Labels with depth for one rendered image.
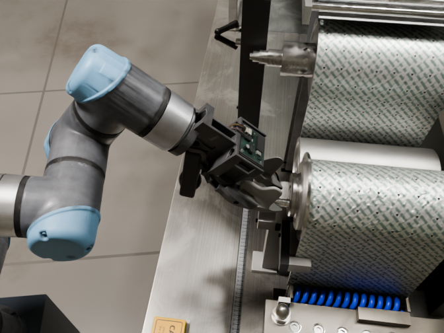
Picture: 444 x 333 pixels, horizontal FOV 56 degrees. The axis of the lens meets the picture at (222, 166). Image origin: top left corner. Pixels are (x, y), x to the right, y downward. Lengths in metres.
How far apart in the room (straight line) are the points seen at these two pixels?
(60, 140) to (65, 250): 0.14
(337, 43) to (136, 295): 1.52
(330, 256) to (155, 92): 0.42
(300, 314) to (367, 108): 0.41
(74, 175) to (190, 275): 0.55
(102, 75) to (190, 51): 2.56
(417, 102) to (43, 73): 2.63
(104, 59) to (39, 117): 2.29
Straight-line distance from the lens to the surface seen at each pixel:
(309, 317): 0.86
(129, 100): 0.53
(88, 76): 0.52
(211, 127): 0.55
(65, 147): 0.57
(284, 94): 1.40
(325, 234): 0.70
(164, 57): 3.04
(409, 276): 0.85
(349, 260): 0.78
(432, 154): 0.87
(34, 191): 0.53
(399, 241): 0.73
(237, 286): 1.01
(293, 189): 0.68
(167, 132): 0.54
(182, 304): 1.00
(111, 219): 2.21
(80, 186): 0.53
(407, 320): 0.90
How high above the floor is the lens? 1.84
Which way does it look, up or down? 52 degrees down
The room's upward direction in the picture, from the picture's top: straight up
